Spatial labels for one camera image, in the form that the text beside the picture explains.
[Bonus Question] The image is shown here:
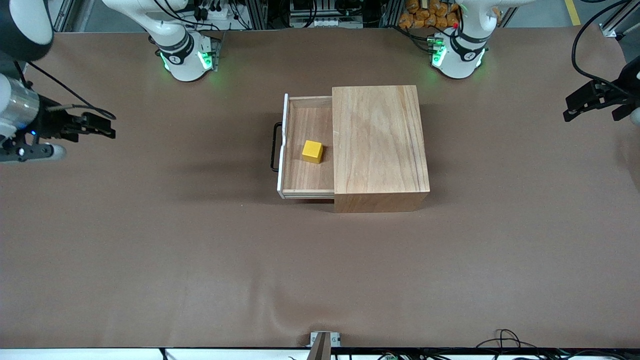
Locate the brown table cover mat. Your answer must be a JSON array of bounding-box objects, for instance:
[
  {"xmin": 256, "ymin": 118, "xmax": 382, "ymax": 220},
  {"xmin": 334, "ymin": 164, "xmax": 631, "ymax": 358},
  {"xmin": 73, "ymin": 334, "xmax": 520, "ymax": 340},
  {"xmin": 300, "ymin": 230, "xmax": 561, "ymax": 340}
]
[{"xmin": 0, "ymin": 25, "xmax": 640, "ymax": 349}]

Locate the black cable bundle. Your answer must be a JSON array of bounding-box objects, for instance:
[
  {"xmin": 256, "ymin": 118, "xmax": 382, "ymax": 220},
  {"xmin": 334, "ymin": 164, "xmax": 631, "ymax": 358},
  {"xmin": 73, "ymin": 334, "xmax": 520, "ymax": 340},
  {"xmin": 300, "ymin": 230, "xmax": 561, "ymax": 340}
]
[{"xmin": 475, "ymin": 328, "xmax": 640, "ymax": 360}]

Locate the metal table edge bracket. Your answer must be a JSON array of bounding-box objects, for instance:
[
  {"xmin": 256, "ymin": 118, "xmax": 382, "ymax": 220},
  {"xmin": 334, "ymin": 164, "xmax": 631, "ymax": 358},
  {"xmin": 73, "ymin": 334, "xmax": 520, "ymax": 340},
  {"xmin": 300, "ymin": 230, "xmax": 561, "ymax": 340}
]
[{"xmin": 309, "ymin": 331, "xmax": 342, "ymax": 360}]

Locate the yellow cube block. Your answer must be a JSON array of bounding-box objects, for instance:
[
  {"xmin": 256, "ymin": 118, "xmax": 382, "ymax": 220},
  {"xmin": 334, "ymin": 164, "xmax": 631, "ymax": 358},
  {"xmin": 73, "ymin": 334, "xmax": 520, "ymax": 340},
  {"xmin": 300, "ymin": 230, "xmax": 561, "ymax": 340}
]
[{"xmin": 301, "ymin": 140, "xmax": 324, "ymax": 164}]

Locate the aluminium frame profile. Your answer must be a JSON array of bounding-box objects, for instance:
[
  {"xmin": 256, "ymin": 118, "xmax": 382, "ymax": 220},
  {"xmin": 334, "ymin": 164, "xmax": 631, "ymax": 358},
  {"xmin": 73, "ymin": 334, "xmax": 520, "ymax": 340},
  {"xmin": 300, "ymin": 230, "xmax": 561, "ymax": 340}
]
[
  {"xmin": 600, "ymin": 0, "xmax": 640, "ymax": 41},
  {"xmin": 50, "ymin": 0, "xmax": 96, "ymax": 33}
]

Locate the black metal drawer handle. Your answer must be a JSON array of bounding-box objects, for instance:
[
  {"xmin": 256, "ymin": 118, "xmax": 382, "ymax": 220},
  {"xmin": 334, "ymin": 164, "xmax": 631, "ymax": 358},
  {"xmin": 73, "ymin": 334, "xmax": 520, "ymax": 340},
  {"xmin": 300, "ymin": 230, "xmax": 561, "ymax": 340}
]
[{"xmin": 270, "ymin": 121, "xmax": 282, "ymax": 173}]

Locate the pile of orange bags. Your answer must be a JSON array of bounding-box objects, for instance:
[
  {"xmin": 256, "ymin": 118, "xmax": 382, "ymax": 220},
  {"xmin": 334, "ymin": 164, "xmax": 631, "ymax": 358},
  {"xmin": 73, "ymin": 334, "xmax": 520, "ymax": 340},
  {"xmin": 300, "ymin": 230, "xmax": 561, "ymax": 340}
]
[{"xmin": 398, "ymin": 0, "xmax": 463, "ymax": 30}]

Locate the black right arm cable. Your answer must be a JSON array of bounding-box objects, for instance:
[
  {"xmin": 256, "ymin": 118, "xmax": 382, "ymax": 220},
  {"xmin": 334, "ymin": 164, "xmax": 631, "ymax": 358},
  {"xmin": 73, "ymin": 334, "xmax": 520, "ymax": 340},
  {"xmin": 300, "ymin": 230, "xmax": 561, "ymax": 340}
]
[{"xmin": 15, "ymin": 60, "xmax": 117, "ymax": 121}]

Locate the white power strip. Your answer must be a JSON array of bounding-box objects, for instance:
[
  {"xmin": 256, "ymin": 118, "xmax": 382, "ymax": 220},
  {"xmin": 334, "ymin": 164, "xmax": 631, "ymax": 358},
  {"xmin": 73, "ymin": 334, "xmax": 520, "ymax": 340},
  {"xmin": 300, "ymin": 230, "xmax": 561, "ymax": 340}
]
[{"xmin": 192, "ymin": 0, "xmax": 236, "ymax": 23}]

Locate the wooden drawer with white front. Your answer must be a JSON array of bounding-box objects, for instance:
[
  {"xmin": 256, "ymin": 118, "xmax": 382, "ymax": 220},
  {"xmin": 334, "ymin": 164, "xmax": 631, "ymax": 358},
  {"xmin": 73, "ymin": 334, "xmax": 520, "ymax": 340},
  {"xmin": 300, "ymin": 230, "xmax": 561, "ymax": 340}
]
[{"xmin": 276, "ymin": 93, "xmax": 336, "ymax": 200}]

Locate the light wooden drawer cabinet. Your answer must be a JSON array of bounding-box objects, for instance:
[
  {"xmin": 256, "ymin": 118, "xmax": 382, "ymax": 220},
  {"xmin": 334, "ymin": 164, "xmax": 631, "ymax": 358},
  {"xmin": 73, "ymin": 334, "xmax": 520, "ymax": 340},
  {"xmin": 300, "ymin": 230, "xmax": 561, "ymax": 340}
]
[{"xmin": 331, "ymin": 85, "xmax": 431, "ymax": 214}]

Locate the black base cable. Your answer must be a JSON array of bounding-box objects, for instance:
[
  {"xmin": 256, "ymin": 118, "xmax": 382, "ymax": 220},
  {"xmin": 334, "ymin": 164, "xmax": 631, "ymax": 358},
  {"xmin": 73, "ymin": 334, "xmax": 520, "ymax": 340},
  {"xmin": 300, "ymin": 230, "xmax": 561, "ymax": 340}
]
[{"xmin": 392, "ymin": 25, "xmax": 451, "ymax": 55}]

